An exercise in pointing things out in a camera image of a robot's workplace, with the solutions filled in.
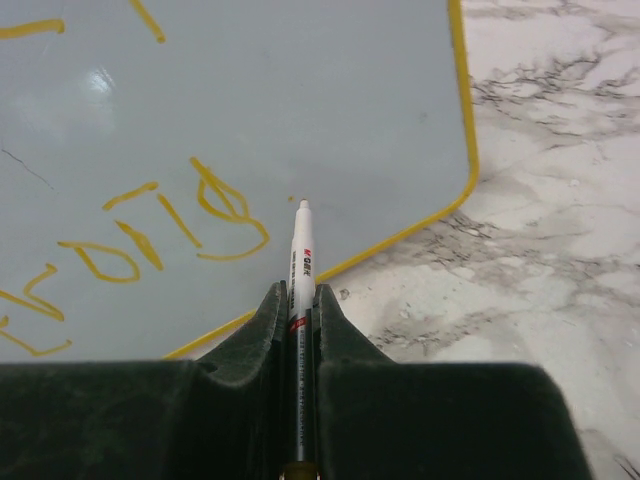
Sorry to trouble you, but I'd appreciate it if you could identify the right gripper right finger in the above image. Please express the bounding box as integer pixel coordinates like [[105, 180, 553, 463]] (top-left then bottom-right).
[[314, 285, 591, 479]]

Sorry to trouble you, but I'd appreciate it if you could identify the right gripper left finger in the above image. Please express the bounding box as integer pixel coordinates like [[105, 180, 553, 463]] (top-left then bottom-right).
[[1, 282, 287, 479]]

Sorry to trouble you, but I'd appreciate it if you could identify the yellow framed whiteboard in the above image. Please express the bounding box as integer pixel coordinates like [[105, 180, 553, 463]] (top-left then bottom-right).
[[1, 1, 479, 362]]

